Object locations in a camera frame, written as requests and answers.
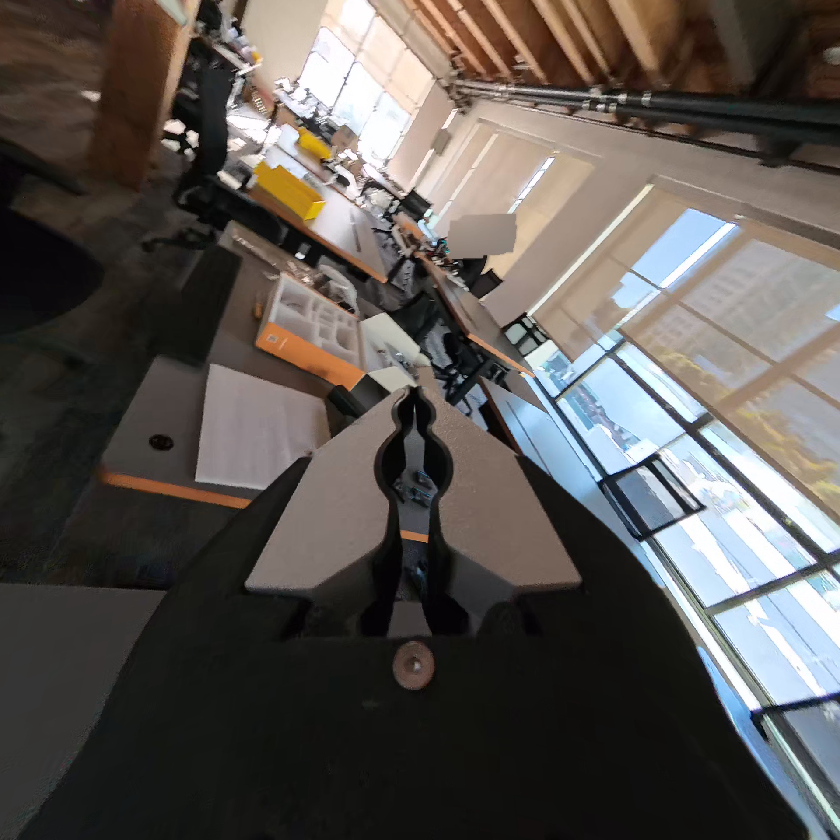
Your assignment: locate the clear screw bag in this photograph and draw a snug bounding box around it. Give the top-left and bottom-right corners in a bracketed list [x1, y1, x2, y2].
[392, 461, 439, 511]

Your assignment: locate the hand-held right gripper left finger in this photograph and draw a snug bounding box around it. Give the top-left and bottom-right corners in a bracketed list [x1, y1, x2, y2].
[245, 386, 413, 636]

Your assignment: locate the white paper sheet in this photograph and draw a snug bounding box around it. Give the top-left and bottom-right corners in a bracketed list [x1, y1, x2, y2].
[194, 362, 332, 491]

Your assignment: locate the orange kit box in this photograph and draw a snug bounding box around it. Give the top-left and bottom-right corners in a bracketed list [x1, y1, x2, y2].
[254, 272, 368, 389]

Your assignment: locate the black box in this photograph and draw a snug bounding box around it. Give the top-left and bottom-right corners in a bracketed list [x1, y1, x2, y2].
[165, 245, 242, 366]

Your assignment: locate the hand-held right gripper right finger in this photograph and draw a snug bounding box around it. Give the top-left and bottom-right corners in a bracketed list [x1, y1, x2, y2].
[417, 385, 584, 636]

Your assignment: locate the black ceiling pipe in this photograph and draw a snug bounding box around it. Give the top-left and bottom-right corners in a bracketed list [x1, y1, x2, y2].
[449, 77, 840, 161]

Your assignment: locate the dark round seat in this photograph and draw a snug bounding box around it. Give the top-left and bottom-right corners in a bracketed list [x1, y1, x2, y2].
[0, 209, 107, 337]

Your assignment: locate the black mesh office chair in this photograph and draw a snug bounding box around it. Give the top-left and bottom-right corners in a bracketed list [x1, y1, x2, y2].
[598, 451, 707, 541]

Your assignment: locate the large glass window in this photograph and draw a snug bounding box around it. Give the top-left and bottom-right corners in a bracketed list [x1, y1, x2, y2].
[530, 187, 840, 840]

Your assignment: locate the bright distant window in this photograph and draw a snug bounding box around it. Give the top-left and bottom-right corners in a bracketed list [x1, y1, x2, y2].
[297, 10, 437, 169]

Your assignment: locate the wooden pillar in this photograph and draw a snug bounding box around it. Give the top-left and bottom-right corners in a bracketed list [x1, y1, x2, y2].
[87, 0, 202, 190]

